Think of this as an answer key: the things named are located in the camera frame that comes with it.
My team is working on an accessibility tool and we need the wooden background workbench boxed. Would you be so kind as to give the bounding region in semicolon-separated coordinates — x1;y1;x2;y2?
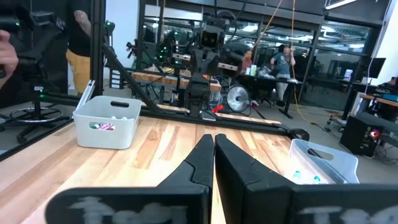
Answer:
131;67;223;93

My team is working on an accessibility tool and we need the round metal floor fan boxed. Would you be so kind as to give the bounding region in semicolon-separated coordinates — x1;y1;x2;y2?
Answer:
226;84;251;113

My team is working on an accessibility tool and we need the person's hand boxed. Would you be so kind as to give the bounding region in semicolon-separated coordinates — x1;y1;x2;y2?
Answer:
0;29;19;90

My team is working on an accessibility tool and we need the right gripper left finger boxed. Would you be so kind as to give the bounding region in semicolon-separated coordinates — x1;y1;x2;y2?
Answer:
157;133;215;224

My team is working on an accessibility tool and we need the person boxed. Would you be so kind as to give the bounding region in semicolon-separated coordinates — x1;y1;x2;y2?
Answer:
269;44;297;107
63;0;93;95
242;49;254;74

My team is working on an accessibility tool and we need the black monitor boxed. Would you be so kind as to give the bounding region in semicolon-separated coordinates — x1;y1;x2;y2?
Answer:
368;57;387;79

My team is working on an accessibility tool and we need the clear plastic bin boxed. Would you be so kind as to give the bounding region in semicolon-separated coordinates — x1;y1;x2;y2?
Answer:
284;138;360;185

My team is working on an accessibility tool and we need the silver aluminium bracket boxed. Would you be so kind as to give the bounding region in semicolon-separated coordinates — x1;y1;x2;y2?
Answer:
75;80;96;112

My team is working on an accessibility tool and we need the white plastic bin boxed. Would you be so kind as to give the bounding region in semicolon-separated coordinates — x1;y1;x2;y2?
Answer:
72;95;142;151

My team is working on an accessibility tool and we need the black computer tower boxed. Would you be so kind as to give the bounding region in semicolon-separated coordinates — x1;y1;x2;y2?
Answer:
340;115;384;158

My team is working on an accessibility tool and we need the black background desk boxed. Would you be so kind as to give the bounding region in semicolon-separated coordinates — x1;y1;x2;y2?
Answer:
236;73;304;120

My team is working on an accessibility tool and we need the black camera rig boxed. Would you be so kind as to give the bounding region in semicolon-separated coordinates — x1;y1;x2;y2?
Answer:
0;11;63;106

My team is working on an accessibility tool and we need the yellow hanging cable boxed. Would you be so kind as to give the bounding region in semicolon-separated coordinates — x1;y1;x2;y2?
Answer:
248;0;327;128

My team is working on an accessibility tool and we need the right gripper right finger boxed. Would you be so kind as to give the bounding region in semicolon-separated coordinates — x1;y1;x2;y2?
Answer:
215;133;295;224

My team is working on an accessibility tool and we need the black chair base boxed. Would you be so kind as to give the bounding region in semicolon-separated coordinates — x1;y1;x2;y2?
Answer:
0;105;73;144

